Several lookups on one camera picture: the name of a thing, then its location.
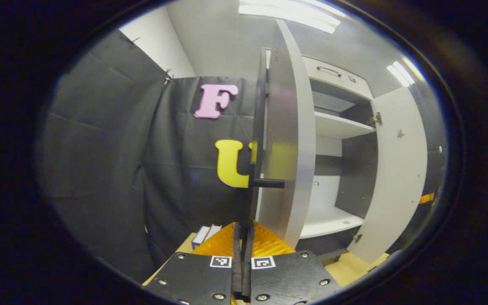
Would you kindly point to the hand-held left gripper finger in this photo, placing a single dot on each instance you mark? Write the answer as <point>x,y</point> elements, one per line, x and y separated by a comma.
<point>237,275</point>
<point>246,275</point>

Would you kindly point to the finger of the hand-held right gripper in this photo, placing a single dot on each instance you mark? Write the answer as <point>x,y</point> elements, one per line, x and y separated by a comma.
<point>426,198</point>

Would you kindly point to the grey shoe cabinet door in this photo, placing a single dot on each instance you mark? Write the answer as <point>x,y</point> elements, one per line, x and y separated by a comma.
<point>288,118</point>
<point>396,178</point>

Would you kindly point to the grey double-door shoe cabinet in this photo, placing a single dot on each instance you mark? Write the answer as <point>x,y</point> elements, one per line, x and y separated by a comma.
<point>337,127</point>

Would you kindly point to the grey cabinet drawer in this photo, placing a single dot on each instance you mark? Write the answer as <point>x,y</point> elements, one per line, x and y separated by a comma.
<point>333,82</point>

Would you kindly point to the white box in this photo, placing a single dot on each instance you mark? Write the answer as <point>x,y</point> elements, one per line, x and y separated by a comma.
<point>203,235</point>

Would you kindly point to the small ceiling light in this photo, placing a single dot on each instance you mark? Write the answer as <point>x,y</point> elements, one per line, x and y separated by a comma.
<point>403,73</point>

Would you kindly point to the black backdrop cloth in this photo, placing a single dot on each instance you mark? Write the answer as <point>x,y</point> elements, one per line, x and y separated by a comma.
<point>108,161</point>

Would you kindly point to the long ceiling light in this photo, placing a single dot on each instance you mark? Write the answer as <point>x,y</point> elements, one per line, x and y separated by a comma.
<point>286,15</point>

